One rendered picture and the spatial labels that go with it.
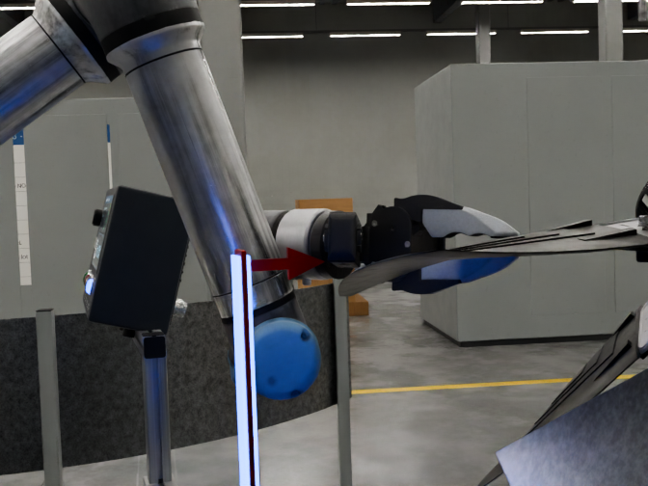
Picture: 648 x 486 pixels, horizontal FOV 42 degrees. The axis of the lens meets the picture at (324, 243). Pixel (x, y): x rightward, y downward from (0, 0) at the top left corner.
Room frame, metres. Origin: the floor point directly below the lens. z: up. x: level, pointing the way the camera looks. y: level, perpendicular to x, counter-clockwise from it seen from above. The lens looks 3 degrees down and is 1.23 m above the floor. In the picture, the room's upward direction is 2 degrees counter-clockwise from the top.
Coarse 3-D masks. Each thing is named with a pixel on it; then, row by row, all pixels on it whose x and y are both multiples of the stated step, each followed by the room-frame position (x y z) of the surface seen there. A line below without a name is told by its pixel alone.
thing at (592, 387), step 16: (624, 320) 0.83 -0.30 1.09; (624, 336) 0.81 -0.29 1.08; (608, 352) 0.81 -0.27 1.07; (624, 352) 0.78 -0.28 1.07; (592, 368) 0.82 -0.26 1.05; (608, 368) 0.78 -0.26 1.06; (624, 368) 0.76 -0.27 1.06; (576, 384) 0.84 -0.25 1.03; (592, 384) 0.79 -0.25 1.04; (608, 384) 0.76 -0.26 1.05; (560, 400) 0.85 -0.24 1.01; (576, 400) 0.80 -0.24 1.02; (544, 416) 0.86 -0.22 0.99; (528, 432) 0.86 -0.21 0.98
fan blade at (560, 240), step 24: (504, 240) 0.68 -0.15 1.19; (528, 240) 0.66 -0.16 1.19; (552, 240) 0.66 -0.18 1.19; (576, 240) 0.65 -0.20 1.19; (600, 240) 0.65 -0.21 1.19; (624, 240) 0.65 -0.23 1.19; (384, 264) 0.59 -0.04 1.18; (408, 264) 0.61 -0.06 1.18; (432, 264) 0.73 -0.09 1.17; (360, 288) 0.74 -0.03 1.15
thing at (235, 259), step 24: (240, 264) 0.59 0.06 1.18; (240, 288) 0.59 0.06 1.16; (240, 312) 0.59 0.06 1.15; (240, 336) 0.59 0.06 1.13; (240, 360) 0.59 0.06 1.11; (240, 384) 0.59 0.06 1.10; (240, 408) 0.60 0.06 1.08; (240, 432) 0.60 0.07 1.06; (240, 456) 0.61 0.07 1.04; (240, 480) 0.61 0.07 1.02
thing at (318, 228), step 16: (384, 208) 0.80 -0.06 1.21; (400, 208) 0.79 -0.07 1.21; (320, 224) 0.85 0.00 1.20; (368, 224) 0.82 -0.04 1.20; (384, 224) 0.80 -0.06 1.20; (400, 224) 0.79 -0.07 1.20; (416, 224) 0.80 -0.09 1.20; (320, 240) 0.84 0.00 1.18; (368, 240) 0.81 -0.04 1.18; (384, 240) 0.80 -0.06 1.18; (400, 240) 0.79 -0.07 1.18; (416, 240) 0.79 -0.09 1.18; (432, 240) 0.83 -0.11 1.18; (320, 256) 0.84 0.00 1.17; (368, 256) 0.81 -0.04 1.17; (384, 256) 0.80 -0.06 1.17; (320, 272) 0.85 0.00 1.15; (336, 272) 0.86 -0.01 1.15
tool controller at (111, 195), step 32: (128, 192) 1.14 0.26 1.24; (96, 224) 1.33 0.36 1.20; (128, 224) 1.14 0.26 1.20; (160, 224) 1.15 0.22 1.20; (96, 256) 1.20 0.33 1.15; (128, 256) 1.14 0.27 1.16; (160, 256) 1.15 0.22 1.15; (96, 288) 1.12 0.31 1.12; (128, 288) 1.13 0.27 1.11; (160, 288) 1.15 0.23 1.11; (96, 320) 1.12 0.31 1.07; (128, 320) 1.13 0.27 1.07; (160, 320) 1.15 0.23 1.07
